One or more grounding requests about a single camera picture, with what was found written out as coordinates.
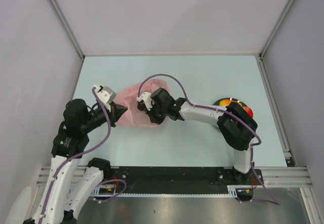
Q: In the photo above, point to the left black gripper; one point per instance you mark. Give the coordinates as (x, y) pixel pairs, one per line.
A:
(117, 110)

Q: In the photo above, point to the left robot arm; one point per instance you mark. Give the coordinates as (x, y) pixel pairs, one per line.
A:
(58, 204)

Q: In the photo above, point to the aluminium frame rail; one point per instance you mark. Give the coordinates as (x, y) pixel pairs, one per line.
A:
(286, 177)

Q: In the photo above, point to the right aluminium corner post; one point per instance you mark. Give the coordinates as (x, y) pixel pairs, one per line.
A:
(279, 23)

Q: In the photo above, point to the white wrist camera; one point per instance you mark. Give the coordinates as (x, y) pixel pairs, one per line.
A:
(105, 95)
(146, 100)

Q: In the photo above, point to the red fake apple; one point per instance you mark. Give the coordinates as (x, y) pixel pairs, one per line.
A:
(249, 111)

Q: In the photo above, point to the white cable duct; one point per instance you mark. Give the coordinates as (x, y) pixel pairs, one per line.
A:
(97, 192)

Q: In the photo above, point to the aluminium corner post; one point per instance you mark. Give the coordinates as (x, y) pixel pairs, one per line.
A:
(66, 27)
(279, 23)

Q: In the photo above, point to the pink plastic bag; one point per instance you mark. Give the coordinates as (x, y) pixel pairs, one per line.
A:
(133, 117)

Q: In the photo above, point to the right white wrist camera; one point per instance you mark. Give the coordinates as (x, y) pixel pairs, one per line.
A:
(146, 100)

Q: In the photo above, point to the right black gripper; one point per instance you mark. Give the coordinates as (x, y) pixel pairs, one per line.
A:
(153, 118)

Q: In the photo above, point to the left aluminium corner post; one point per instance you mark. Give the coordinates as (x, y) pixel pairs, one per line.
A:
(66, 27)

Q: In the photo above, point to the yellow fake fruit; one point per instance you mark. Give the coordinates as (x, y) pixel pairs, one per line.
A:
(225, 102)

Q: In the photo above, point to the blue ceramic plate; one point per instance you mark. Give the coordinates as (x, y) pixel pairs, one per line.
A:
(216, 103)

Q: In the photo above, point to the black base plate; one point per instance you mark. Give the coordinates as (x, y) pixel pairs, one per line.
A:
(154, 180)

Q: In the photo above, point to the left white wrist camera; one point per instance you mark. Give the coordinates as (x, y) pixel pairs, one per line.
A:
(105, 95)

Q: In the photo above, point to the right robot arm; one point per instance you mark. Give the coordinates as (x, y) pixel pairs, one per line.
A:
(236, 125)

